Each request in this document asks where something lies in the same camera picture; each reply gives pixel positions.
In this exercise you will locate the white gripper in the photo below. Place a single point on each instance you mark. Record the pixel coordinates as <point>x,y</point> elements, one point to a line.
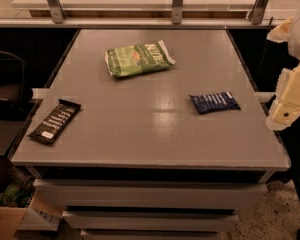
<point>285,109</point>

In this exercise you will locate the blue rxbar blueberry bar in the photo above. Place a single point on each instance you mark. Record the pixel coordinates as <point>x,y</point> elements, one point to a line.
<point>214,102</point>

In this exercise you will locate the green jalapeno chip bag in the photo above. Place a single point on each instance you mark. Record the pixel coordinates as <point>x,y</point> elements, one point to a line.
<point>138,59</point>

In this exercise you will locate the black chocolate rxbar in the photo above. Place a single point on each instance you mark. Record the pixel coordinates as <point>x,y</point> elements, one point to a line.
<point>55,122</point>

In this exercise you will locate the grey drawer cabinet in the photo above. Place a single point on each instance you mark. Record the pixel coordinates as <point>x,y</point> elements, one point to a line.
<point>138,162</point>

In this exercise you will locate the black chair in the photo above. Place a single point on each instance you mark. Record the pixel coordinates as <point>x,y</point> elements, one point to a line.
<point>15,90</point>

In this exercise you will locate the cardboard box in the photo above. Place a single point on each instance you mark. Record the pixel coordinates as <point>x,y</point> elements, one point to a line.
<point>39,215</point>

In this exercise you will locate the metal shelf bracket right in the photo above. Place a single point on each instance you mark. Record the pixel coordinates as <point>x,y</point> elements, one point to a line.
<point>257,14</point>

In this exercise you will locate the metal shelf bracket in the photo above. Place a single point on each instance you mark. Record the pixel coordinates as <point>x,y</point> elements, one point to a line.
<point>257,14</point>
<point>56,11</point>
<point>176,12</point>

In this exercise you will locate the metal shelf bracket middle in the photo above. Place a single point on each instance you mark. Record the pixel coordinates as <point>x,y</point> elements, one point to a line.
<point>176,12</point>

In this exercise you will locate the metal shelf bracket left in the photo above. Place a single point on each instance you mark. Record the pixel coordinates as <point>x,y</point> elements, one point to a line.
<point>56,11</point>

